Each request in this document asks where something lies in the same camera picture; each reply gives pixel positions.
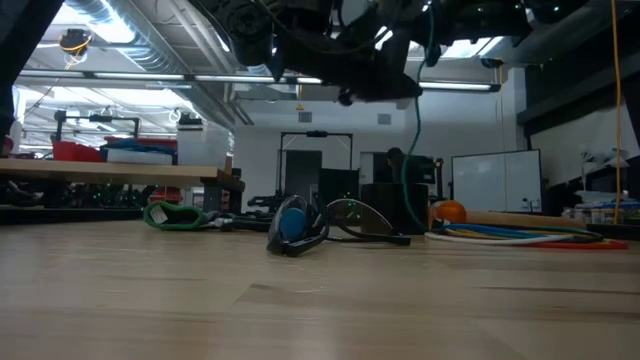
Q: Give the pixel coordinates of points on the white plastic bin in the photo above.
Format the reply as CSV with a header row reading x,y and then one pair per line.
x,y
140,157

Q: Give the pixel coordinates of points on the person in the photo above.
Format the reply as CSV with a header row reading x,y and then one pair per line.
x,y
395,157

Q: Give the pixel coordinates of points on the black metal clamp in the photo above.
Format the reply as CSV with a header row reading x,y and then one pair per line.
x,y
240,223

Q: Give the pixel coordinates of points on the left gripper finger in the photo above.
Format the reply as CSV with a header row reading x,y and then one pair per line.
x,y
375,92
370,67

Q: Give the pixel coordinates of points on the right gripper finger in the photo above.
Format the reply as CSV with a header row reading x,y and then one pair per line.
x,y
436,30
405,15

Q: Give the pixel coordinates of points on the black camera rig frame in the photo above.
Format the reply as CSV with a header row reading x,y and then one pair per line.
x,y
100,119

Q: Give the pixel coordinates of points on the white board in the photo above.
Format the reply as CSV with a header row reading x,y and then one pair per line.
x,y
495,180

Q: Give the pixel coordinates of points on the black background robot frame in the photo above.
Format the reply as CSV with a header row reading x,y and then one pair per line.
x,y
315,134

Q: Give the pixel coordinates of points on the metal air duct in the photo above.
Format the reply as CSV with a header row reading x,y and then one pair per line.
x,y
150,50

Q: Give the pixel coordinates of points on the long LED light bar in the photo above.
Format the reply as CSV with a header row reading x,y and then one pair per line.
x,y
140,76

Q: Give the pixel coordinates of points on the black clear safety glasses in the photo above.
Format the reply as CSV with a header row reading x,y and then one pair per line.
x,y
300,248

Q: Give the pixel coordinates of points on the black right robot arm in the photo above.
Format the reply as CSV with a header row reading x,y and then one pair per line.
x,y
550,15

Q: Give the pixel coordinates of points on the blue cloth pile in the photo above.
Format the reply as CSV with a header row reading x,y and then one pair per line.
x,y
130,146

